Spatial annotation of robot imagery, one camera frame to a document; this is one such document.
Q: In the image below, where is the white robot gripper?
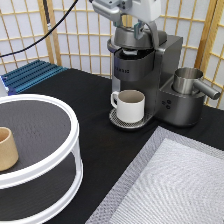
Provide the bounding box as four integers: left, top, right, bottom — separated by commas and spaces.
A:
91, 0, 161, 40

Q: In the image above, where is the grey coffee machine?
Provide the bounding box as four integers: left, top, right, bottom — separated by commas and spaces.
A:
107, 24, 208, 130

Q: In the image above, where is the white ceramic mug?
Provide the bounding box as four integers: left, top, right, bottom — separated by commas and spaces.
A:
110, 90, 145, 123

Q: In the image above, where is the steel milk frother jug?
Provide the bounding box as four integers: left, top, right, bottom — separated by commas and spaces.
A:
173, 67, 221, 100

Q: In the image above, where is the black tablecloth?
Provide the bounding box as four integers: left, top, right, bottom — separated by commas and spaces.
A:
25, 69, 224, 224

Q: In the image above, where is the grey woven placemat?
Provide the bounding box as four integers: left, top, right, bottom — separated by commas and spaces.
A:
85, 127, 224, 224

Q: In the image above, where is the white two-tier round shelf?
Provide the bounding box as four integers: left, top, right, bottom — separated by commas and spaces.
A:
0, 94, 83, 224

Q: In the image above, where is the tan wooden cup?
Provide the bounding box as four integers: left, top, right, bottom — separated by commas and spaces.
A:
0, 127, 19, 171

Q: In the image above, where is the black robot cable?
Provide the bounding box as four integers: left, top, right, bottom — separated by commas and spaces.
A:
0, 0, 79, 58

